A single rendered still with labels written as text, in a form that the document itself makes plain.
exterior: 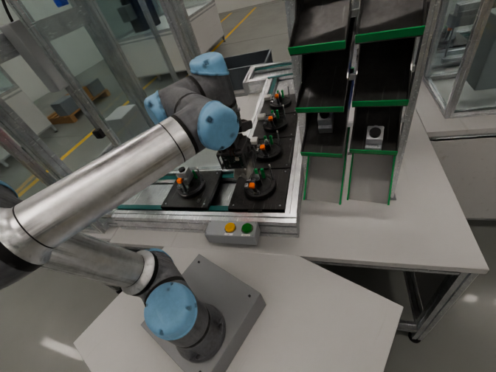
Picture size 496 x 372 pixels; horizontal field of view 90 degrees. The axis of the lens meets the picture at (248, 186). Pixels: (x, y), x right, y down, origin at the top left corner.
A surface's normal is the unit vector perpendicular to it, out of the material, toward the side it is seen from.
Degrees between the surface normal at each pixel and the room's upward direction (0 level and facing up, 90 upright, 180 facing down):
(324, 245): 0
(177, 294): 8
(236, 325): 1
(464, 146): 90
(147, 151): 48
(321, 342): 0
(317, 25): 25
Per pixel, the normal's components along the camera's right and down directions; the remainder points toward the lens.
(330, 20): -0.37, -0.33
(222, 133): 0.62, 0.44
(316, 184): -0.43, 0.01
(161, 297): -0.15, -0.62
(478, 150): -0.21, 0.72
